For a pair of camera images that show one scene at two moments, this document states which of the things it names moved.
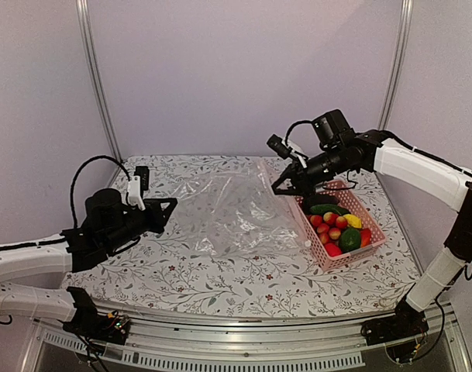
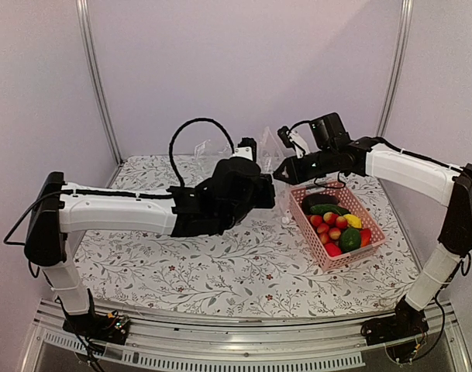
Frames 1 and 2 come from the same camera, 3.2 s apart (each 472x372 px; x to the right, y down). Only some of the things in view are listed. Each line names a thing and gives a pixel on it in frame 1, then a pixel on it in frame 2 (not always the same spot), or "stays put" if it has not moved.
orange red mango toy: (365, 237) stays put
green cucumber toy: (322, 209) stays put
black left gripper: (159, 218) -> (268, 200)
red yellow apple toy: (330, 218) stays put
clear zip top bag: (230, 211) -> (267, 154)
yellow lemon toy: (353, 220) stays put
